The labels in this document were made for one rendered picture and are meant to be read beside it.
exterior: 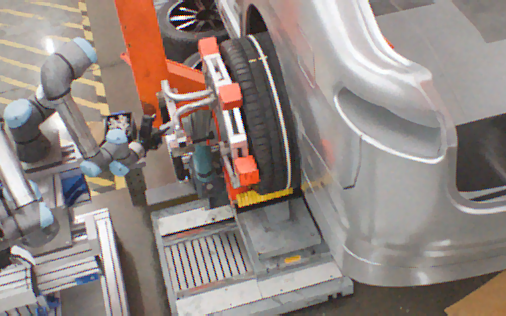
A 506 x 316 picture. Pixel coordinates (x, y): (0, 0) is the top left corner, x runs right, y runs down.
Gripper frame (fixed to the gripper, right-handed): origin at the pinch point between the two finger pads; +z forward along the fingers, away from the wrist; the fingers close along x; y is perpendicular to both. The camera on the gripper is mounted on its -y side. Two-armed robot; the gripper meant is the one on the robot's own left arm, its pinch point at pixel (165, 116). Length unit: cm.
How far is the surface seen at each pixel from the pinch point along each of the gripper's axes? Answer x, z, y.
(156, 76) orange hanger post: -17.8, 19.2, -4.1
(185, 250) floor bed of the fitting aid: -2, -7, 82
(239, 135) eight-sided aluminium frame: 47, -13, -15
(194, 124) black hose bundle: 31.2, -18.2, -19.0
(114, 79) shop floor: -136, 102, 83
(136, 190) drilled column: -44, 11, 72
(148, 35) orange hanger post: -17.3, 19.7, -25.6
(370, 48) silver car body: 109, -36, -81
